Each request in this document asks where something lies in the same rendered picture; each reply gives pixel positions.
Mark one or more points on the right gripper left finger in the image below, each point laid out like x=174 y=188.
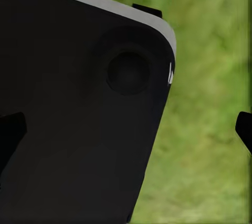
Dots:
x=13 y=128

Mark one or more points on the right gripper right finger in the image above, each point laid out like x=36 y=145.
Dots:
x=244 y=128

